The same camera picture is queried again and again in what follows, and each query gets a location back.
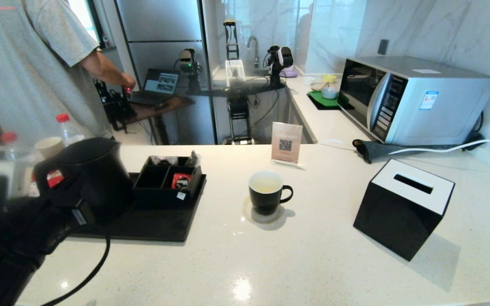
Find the black serving tray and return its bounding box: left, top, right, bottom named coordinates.
left=68, top=172, right=207, bottom=242

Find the white wire rack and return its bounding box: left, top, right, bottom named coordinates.
left=225, top=60, right=246, bottom=88

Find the bright window dark frame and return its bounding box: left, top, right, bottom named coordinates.
left=67, top=0, right=109, bottom=49

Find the red round disc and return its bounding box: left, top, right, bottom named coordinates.
left=46, top=170, right=65, bottom=188

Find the black electric kettle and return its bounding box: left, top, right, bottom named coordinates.
left=34, top=137, right=135, bottom=219

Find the person in grey t-shirt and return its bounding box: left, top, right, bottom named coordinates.
left=0, top=0, right=137, bottom=141

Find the chrome kitchen faucet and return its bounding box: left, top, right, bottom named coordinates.
left=247, top=36, right=260, bottom=68

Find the green mat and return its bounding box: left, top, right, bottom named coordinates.
left=307, top=90, right=350, bottom=111

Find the silver microwave oven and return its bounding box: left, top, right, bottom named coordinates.
left=338, top=56, right=490, bottom=146

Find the white power cable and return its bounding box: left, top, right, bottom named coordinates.
left=389, top=133, right=490, bottom=155

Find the clear water bottle red cap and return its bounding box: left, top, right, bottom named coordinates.
left=56, top=113, right=85, bottom=147
left=0, top=131, right=41, bottom=165

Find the camera on tripod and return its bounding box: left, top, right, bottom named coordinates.
left=174, top=49, right=202, bottom=92

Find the black compartment organizer box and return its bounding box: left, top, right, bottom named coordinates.
left=133, top=156, right=203, bottom=207

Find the red sachet packet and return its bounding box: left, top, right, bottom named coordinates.
left=172, top=173, right=192, bottom=190

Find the brown wooden desk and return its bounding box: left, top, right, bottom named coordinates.
left=113, top=96, right=195, bottom=145

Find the black upright stand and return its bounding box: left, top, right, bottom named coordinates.
left=223, top=20, right=240, bottom=61

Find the dark grey cloth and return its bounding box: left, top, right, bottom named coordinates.
left=352, top=139, right=471, bottom=164

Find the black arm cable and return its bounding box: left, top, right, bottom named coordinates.
left=43, top=232, right=111, bottom=306

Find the black mug white inside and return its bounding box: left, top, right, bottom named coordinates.
left=248, top=170, right=293, bottom=215

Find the beige paper cup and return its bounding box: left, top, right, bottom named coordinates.
left=35, top=136, right=66, bottom=160

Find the black tissue box white top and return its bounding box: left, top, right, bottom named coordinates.
left=353, top=159, right=455, bottom=261

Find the QR code sign stand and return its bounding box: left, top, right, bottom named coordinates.
left=271, top=122, right=304, bottom=167

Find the open laptop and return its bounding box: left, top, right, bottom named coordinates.
left=128, top=68, right=179, bottom=106

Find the black power cable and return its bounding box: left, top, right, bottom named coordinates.
left=462, top=111, right=490, bottom=149

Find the round translucent coaster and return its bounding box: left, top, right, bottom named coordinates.
left=242, top=196, right=286, bottom=224

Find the silver refrigerator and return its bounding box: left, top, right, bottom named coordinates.
left=109, top=0, right=218, bottom=145

